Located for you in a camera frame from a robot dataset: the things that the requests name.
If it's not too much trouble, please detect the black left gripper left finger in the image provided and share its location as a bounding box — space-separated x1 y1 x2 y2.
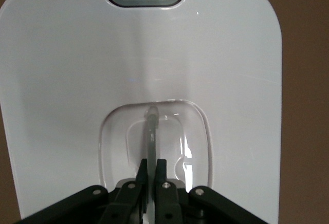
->
15 158 149 224

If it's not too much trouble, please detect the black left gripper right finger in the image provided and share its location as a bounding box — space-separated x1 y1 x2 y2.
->
154 158 268 224

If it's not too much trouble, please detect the white plastic box lid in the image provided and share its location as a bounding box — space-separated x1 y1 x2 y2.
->
0 0 283 224

